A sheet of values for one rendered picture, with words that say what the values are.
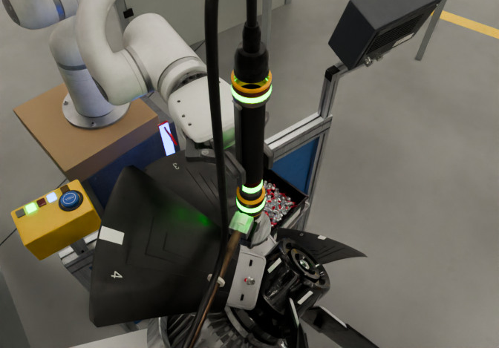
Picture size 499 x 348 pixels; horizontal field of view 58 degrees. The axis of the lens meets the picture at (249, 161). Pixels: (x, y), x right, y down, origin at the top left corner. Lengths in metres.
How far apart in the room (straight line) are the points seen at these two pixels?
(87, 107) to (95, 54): 0.61
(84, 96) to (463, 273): 1.78
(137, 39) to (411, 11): 0.78
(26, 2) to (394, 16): 0.86
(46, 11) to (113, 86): 0.41
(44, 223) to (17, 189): 1.49
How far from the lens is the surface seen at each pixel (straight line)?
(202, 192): 0.90
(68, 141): 1.30
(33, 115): 1.39
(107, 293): 0.62
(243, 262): 0.74
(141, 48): 0.72
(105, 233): 0.62
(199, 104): 0.63
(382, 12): 1.25
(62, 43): 1.17
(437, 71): 3.04
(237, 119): 0.51
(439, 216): 2.40
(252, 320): 0.78
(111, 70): 0.69
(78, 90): 1.25
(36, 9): 1.06
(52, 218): 1.09
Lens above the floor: 1.96
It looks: 56 degrees down
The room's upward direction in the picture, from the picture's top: straight up
